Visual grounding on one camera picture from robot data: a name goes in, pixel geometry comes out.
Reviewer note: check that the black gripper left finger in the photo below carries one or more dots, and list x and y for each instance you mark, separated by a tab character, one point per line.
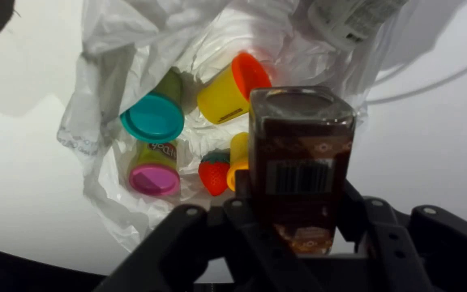
178	252

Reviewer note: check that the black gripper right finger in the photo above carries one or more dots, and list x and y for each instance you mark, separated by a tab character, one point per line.
423	250

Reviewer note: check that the teal lid play-doh tub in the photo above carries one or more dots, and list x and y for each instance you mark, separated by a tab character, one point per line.
157	115

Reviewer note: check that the white plastic bag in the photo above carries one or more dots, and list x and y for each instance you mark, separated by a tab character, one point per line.
130	44

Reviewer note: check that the pink lid play-doh tub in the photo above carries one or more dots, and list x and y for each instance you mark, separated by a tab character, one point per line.
152	169

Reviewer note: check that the orange lid play-doh tub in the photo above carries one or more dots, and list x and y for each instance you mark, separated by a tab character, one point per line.
227	94

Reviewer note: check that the brown spice bottle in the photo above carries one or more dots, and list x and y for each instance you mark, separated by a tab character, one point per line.
300	143

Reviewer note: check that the yellow play-doh tub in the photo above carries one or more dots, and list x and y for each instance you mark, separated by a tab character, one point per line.
238	157

